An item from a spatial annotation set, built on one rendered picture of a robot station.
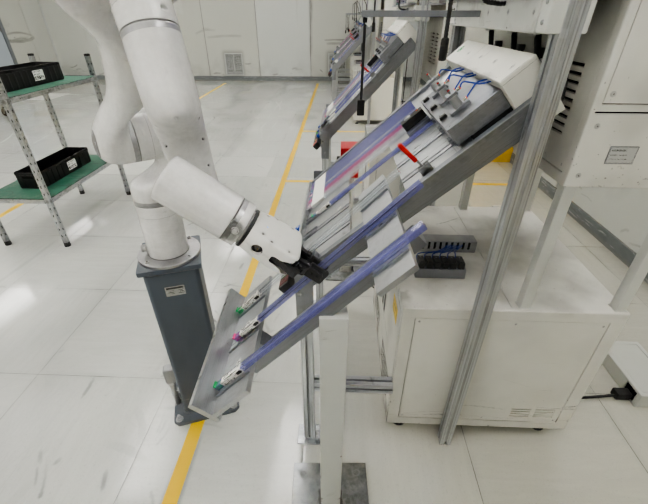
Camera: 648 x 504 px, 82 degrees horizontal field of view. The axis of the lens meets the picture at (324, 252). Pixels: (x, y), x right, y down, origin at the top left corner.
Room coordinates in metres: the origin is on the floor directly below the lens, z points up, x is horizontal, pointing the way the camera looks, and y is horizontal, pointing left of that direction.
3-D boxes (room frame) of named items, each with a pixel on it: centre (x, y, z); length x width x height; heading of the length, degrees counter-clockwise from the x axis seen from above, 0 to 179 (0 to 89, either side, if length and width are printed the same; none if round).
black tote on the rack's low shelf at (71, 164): (2.63, 1.95, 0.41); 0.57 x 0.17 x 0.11; 178
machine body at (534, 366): (1.17, -0.57, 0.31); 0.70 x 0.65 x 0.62; 178
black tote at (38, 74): (2.63, 1.95, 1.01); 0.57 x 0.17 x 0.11; 178
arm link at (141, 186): (1.02, 0.46, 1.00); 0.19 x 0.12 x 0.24; 124
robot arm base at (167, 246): (1.00, 0.49, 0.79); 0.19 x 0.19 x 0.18
